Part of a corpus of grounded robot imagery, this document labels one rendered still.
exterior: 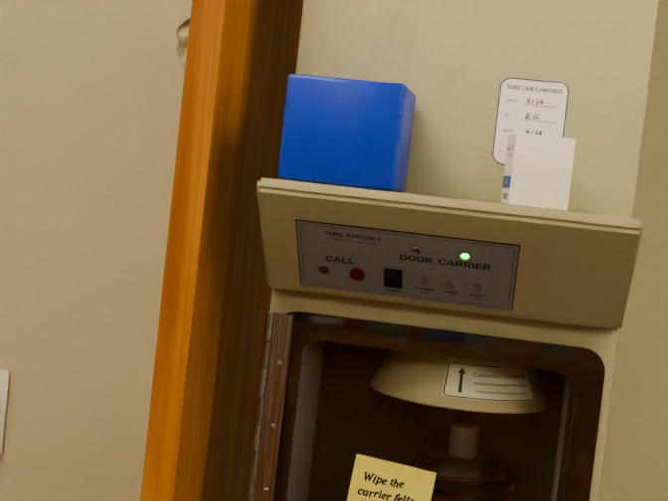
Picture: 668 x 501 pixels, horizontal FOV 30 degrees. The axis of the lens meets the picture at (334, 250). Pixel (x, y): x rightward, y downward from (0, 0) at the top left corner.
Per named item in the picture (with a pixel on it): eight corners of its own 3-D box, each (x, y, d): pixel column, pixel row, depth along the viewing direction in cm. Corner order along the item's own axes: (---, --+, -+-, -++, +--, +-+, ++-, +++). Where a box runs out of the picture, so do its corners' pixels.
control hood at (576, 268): (269, 285, 117) (281, 179, 116) (621, 328, 112) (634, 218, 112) (243, 294, 106) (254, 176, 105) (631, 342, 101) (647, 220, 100)
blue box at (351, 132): (297, 180, 115) (308, 83, 115) (405, 192, 114) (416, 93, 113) (276, 178, 105) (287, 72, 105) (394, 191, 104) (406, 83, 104)
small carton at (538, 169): (500, 203, 110) (508, 135, 109) (557, 209, 110) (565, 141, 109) (507, 204, 105) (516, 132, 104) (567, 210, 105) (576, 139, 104)
